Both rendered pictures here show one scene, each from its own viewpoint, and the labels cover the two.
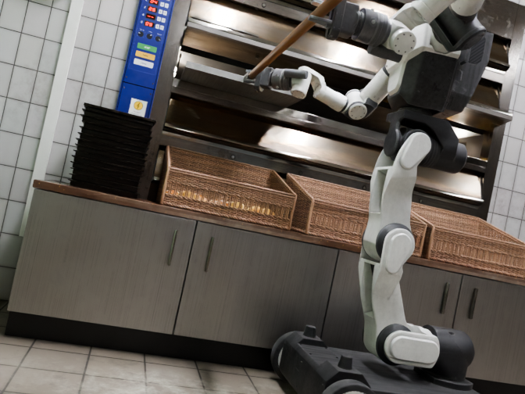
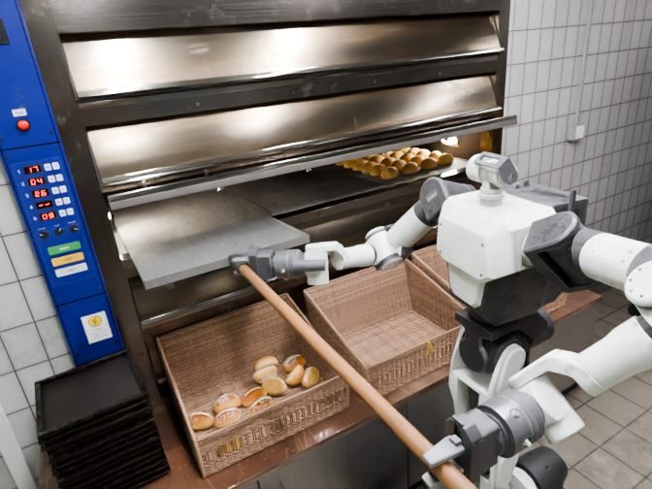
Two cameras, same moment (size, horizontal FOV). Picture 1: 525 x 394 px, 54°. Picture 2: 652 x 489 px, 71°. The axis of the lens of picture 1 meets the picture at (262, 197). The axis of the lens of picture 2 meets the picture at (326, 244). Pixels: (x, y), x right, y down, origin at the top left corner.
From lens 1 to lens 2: 1.48 m
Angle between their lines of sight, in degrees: 28
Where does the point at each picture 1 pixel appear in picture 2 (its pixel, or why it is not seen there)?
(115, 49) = (17, 269)
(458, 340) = (556, 472)
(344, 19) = (482, 461)
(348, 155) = (357, 233)
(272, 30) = (222, 134)
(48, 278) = not seen: outside the picture
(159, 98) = (116, 293)
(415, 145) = (509, 367)
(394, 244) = (504, 467)
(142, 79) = (81, 289)
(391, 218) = not seen: hidden behind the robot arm
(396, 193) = not seen: hidden behind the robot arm
